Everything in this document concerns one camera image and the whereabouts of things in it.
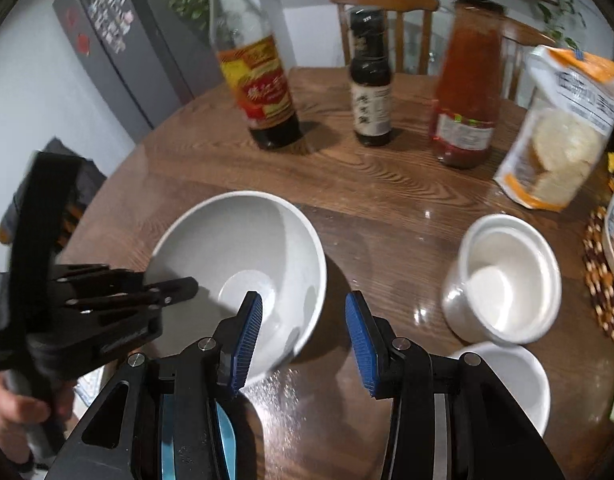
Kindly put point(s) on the woven beaded trivet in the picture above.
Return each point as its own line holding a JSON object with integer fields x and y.
{"x": 599, "y": 280}

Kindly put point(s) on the dark cloth on chair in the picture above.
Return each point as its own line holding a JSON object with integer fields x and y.
{"x": 87, "y": 180}

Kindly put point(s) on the red fridge decorations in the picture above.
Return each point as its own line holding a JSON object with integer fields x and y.
{"x": 82, "y": 40}

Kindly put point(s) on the large white bowl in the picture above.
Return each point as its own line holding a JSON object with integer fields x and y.
{"x": 267, "y": 240}

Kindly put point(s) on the small dark sauce bottle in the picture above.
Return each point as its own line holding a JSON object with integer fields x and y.
{"x": 371, "y": 95}

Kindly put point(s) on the green hanging plant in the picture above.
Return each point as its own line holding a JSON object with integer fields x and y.
{"x": 562, "y": 15}

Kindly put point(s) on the tall white cup bowl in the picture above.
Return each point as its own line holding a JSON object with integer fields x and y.
{"x": 507, "y": 280}

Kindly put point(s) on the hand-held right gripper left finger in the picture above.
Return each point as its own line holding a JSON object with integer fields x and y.
{"x": 244, "y": 345}

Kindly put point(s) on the yellow-capped vinegar bottle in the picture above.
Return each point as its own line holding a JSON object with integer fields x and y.
{"x": 259, "y": 85}

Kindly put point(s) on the wooden dining chair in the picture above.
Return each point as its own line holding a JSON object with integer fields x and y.
{"x": 524, "y": 35}
{"x": 387, "y": 0}

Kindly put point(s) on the red sauce jar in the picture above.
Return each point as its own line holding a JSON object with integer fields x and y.
{"x": 467, "y": 95}

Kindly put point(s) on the cluster of photo magnets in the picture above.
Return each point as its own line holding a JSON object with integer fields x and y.
{"x": 107, "y": 5}

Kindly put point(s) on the person's left hand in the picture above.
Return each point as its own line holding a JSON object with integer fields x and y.
{"x": 17, "y": 410}

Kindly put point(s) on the grey refrigerator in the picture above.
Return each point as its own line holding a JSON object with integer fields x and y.
{"x": 137, "y": 70}

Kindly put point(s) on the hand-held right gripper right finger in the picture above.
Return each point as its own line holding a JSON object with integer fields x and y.
{"x": 364, "y": 350}

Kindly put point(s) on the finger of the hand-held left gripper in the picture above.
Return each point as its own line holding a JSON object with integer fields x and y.
{"x": 127, "y": 332}
{"x": 152, "y": 290}

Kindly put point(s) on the orange and white cracker bag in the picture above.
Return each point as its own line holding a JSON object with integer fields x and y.
{"x": 562, "y": 135}

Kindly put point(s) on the small shallow white bowl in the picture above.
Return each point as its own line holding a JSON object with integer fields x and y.
{"x": 517, "y": 380}

